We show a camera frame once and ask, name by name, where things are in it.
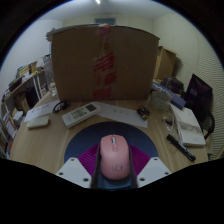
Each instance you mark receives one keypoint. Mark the black marker pen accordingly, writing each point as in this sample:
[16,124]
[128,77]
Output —
[181,147]

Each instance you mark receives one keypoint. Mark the pink computer mouse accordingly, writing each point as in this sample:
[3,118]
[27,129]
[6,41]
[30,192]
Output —
[115,160]

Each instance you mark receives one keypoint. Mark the ceiling light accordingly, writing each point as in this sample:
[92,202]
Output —
[98,1]

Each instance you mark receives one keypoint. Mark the small brown cardboard box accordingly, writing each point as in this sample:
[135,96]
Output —
[165,63]

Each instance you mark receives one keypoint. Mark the white paper sheet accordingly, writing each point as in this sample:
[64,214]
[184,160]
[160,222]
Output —
[40,110]
[121,115]

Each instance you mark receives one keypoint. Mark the clear plastic bottle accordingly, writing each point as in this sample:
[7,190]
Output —
[50,78]

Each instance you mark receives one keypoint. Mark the clear plastic container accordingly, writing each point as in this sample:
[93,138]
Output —
[160,100]

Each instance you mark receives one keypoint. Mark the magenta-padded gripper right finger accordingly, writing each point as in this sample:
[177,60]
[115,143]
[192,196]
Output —
[153,171]

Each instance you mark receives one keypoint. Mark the dark blue mouse pad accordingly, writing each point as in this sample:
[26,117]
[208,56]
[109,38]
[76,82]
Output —
[83,136]

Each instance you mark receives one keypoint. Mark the framed wall picture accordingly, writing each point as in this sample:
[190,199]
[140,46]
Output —
[105,21]

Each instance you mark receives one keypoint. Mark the white notebook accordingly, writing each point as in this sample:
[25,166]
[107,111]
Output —
[188,128]

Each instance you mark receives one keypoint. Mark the cluttered wooden side desk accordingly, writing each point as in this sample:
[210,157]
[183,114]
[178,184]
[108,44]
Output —
[23,85]

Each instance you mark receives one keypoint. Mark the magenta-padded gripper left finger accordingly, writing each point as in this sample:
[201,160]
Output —
[71,171]

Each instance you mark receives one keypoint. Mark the black glasses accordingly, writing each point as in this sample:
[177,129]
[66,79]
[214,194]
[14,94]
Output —
[60,106]

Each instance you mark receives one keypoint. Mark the small black clip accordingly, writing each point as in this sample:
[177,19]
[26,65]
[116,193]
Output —
[143,113]

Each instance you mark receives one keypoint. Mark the large brown cardboard box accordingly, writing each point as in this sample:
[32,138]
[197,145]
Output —
[76,63]

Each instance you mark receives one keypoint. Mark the black bag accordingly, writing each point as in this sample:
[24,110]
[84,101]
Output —
[198,95]

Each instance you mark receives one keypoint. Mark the long blue box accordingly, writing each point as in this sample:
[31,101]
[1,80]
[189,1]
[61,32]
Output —
[176,99]

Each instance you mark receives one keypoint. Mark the white remote control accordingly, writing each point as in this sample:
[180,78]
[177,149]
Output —
[80,115]

